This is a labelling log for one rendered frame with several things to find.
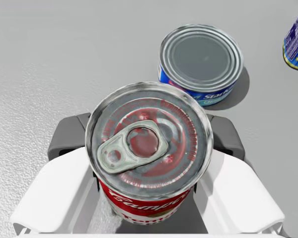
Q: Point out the blue flat can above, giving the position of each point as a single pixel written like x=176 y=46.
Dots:
x=201 y=62

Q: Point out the red and white can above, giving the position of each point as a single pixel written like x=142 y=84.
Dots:
x=149 y=141

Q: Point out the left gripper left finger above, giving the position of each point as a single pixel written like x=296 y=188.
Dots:
x=57 y=183

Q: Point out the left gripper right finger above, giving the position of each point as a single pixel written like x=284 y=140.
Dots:
x=236 y=183

